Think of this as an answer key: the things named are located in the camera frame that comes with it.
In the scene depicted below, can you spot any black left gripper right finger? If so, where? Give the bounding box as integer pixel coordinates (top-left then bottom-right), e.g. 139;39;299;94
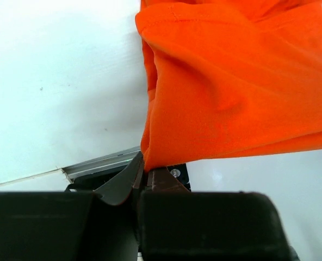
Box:
138;168;292;260

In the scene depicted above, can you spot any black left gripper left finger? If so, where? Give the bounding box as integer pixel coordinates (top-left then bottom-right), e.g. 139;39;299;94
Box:
0;153;144;260

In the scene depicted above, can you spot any orange t shirt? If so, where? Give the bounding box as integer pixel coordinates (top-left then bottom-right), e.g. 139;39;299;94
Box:
135;1;322;170

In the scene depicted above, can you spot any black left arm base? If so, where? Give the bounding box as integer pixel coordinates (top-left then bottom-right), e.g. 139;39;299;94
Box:
67;161;191;194

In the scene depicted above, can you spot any aluminium table edge rail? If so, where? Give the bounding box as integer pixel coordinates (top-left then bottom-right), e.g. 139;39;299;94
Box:
0;146;141;188

